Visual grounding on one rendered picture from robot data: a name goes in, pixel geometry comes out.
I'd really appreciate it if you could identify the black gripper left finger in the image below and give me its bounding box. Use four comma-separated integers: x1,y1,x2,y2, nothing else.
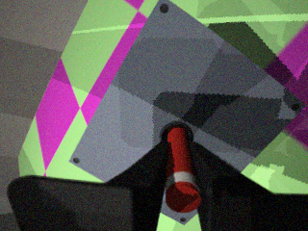
7,141,168,231

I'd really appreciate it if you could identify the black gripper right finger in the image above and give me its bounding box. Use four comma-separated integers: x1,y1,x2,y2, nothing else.
191,142,308,231

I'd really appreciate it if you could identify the grey flat panel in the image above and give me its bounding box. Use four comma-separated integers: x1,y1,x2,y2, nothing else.
68,0,306,183

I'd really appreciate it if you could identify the dark red cylindrical peg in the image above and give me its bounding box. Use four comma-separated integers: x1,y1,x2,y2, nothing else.
166,125,201,213

